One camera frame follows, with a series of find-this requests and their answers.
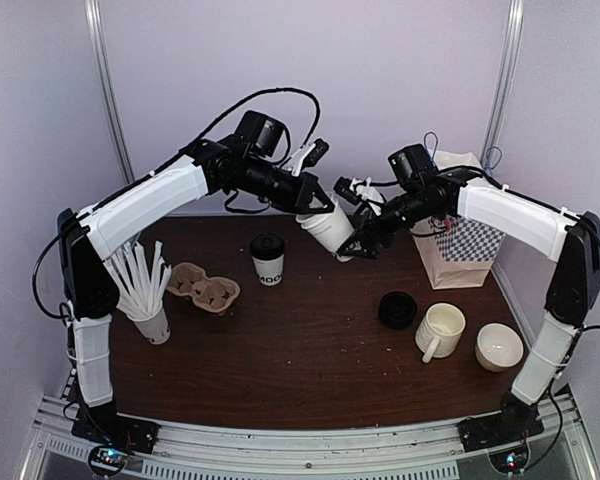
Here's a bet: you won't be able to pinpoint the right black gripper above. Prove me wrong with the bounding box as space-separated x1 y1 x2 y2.
338 186 439 259

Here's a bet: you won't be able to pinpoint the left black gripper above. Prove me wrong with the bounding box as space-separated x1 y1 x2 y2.
240 155 335 214

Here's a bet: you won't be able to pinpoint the white paper cups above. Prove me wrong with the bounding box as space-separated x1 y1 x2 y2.
295 192 354 262

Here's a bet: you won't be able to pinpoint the white paper cup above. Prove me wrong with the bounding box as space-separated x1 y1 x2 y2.
252 255 284 287

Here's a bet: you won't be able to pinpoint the blue checkered paper bag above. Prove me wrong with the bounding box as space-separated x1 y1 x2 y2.
412 130 506 290

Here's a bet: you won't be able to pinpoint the black cup lid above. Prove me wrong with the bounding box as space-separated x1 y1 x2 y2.
249 233 286 261

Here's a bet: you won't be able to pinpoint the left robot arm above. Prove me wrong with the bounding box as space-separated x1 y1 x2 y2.
57 111 334 444

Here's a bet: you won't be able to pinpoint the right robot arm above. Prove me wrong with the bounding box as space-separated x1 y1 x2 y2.
335 144 600 442

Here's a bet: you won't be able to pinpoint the stack of black lids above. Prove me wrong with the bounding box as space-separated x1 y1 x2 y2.
378 291 418 330

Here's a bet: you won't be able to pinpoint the cream ceramic mug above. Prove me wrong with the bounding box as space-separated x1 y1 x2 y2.
415 303 466 363

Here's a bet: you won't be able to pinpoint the cardboard cup carrier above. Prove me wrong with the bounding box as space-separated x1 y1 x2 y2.
166 262 241 316

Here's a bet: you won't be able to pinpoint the cream ceramic bowl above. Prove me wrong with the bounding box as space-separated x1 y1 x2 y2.
475 323 524 373

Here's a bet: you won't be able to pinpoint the paper cup holding straws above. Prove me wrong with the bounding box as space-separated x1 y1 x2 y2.
130 305 171 345

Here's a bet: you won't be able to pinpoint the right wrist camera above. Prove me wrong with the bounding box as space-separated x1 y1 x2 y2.
334 177 386 216

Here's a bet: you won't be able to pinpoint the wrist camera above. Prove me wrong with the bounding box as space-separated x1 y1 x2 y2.
334 177 386 216
280 138 330 177

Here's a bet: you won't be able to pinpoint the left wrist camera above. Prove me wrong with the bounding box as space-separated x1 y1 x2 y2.
280 138 330 177

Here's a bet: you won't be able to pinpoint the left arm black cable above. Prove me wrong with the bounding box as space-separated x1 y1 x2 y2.
32 87 322 321

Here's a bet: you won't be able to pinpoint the right aluminium frame post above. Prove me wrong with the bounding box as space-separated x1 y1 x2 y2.
481 0 526 158

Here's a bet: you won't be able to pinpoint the aluminium frame post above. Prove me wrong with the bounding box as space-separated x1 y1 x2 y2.
481 0 526 158
84 0 135 184

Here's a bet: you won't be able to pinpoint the aluminium front rail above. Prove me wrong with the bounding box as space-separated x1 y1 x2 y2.
19 384 600 480

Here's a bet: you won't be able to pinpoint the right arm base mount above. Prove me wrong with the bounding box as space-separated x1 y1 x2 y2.
457 407 545 453

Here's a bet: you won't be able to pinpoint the left aluminium frame post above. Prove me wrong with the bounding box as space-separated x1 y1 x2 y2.
84 0 135 184

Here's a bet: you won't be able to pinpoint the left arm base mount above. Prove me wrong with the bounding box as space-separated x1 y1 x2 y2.
71 399 159 454

